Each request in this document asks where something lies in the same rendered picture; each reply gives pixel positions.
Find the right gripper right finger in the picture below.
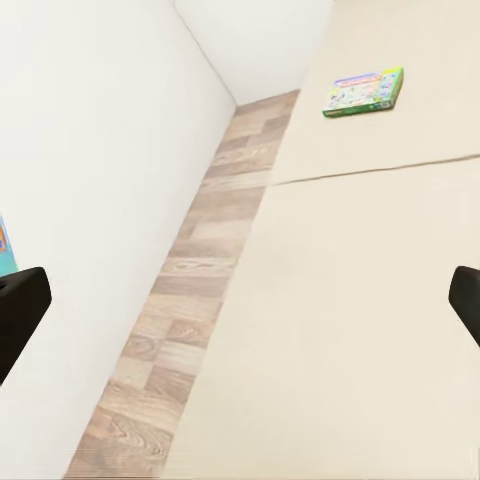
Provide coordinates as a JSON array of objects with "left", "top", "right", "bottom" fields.
[{"left": 448, "top": 265, "right": 480, "bottom": 347}]

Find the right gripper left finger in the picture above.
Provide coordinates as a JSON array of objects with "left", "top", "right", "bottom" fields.
[{"left": 0, "top": 266, "right": 52, "bottom": 386}]

